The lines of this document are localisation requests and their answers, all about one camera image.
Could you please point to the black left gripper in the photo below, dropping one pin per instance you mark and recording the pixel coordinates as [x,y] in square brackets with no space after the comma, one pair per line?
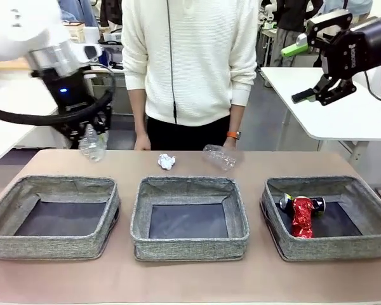
[68,92]

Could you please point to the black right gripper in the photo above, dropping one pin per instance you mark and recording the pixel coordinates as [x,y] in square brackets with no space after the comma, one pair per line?
[358,51]

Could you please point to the clear bottle with pink label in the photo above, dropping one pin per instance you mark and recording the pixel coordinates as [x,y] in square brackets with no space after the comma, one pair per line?
[93,146]

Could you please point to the white paper ball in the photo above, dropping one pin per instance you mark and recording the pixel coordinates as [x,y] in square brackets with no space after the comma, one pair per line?
[166,161]

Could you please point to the dark blue soda can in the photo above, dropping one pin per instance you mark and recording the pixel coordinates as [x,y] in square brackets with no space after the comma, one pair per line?
[319,206]

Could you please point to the crushed red soda can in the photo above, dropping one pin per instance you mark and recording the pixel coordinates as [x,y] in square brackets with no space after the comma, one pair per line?
[302,219]

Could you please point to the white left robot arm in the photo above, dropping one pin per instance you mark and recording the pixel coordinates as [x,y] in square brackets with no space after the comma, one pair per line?
[19,25]

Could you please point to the person's right forearm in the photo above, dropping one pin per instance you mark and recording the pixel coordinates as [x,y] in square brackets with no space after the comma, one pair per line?
[138,111]

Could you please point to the person's left forearm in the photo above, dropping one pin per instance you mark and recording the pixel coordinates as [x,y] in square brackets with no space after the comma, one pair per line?
[237,117]

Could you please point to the person's right hand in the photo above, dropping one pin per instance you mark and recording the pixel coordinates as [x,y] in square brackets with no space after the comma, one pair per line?
[142,143]

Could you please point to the person's left hand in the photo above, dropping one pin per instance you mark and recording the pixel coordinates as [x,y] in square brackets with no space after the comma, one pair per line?
[231,143]

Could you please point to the grey drawer cabinet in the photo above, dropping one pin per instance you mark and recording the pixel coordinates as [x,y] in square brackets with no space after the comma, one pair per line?
[120,98]

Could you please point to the person in black top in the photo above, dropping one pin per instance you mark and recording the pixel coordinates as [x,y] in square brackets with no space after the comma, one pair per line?
[285,41]

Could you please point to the person in light blue shirt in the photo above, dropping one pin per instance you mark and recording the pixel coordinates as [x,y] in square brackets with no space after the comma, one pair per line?
[352,4]

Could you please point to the white desk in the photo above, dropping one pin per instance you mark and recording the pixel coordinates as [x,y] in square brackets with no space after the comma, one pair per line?
[336,120]
[6,136]

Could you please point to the white cylinder container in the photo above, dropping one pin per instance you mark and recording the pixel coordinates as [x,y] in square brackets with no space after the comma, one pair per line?
[90,35]

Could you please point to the small wooden crate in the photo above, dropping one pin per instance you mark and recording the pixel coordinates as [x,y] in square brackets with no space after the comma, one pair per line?
[74,31]

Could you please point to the grey fabric basket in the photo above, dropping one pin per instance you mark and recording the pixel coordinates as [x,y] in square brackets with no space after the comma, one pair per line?
[187,246]
[50,244]
[336,248]

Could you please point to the person in white sweater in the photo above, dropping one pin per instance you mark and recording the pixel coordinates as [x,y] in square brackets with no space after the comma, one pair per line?
[203,63]

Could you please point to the crushed clear plastic bottle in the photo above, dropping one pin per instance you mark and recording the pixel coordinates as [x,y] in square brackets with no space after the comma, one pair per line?
[219,159]

